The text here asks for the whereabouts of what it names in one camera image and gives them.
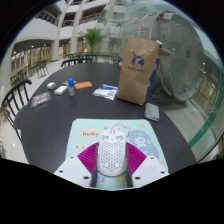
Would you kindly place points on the brown paper bag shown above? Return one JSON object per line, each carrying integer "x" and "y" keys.
{"x": 136, "y": 73}

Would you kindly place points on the far group of black chairs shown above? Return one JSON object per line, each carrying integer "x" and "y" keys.
{"x": 40, "y": 68}

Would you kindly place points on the small blue-capped bottle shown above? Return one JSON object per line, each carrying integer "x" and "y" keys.
{"x": 71, "y": 88}

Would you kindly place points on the light blue printed mouse pad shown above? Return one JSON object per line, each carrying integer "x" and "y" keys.
{"x": 83, "y": 140}

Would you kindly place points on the brown flat packet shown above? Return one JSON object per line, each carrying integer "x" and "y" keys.
{"x": 65, "y": 82}

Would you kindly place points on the small white box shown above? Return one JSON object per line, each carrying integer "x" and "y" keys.
{"x": 51, "y": 85}

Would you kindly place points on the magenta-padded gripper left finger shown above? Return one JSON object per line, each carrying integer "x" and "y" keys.
{"x": 71, "y": 168}

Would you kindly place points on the white honeycomb computer mouse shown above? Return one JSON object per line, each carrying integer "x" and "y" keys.
{"x": 111, "y": 153}

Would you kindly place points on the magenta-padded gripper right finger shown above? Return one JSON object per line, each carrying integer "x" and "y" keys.
{"x": 150, "y": 168}

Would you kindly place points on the black chairs behind table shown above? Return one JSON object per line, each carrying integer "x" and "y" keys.
{"x": 76, "y": 61}

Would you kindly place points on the clear plastic snack bag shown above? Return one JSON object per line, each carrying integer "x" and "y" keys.
{"x": 41, "y": 99}

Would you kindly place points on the green potted plant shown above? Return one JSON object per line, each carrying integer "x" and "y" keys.
{"x": 93, "y": 36}

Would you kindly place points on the white and blue plastic packet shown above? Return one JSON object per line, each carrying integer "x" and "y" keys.
{"x": 106, "y": 91}

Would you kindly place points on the orange flat packet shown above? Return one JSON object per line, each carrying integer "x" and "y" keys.
{"x": 83, "y": 85}

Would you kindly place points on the black chair with grey seat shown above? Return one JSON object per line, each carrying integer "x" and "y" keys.
{"x": 10, "y": 103}

